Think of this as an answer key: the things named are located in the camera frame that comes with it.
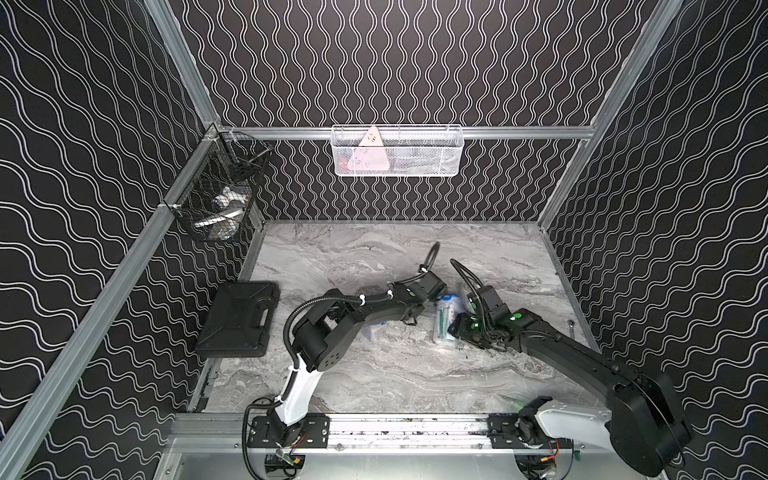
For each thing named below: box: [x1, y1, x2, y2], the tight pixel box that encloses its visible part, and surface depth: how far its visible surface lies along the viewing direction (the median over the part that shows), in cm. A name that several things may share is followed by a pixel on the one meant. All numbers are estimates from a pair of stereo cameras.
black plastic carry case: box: [195, 281, 280, 358], surface depth 89 cm
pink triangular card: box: [347, 125, 390, 171], surface depth 92 cm
